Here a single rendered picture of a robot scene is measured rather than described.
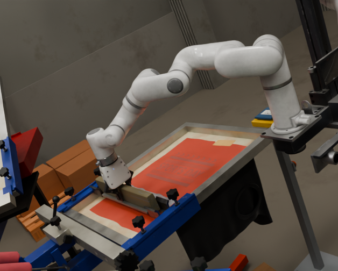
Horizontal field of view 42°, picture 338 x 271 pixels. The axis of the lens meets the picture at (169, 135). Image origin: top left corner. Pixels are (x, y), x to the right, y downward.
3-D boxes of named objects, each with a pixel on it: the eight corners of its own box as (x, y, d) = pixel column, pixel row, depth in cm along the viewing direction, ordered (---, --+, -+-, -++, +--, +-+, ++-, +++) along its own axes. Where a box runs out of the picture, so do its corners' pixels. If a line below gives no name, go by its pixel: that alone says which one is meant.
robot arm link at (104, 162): (99, 163, 163) (102, 169, 164) (118, 150, 167) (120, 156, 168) (90, 160, 169) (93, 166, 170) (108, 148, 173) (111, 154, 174)
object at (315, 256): (313, 249, 253) (265, 102, 219) (348, 261, 236) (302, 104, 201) (291, 274, 243) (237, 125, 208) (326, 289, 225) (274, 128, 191)
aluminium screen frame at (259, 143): (188, 128, 229) (185, 121, 228) (277, 137, 183) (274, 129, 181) (64, 218, 192) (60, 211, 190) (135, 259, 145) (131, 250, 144)
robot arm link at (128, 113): (144, 111, 151) (116, 152, 161) (153, 97, 162) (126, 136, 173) (124, 97, 150) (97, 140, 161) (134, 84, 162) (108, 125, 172)
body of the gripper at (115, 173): (101, 167, 163) (114, 191, 167) (122, 152, 168) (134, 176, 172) (92, 164, 169) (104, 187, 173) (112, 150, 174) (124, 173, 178)
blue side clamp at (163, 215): (192, 205, 163) (185, 190, 161) (201, 208, 159) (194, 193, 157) (131, 257, 149) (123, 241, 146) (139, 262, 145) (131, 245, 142)
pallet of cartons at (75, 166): (98, 166, 492) (84, 137, 478) (130, 178, 432) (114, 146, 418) (15, 221, 446) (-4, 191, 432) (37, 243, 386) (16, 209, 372)
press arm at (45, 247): (69, 239, 165) (63, 229, 163) (76, 243, 160) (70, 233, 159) (29, 269, 157) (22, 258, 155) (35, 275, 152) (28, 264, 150)
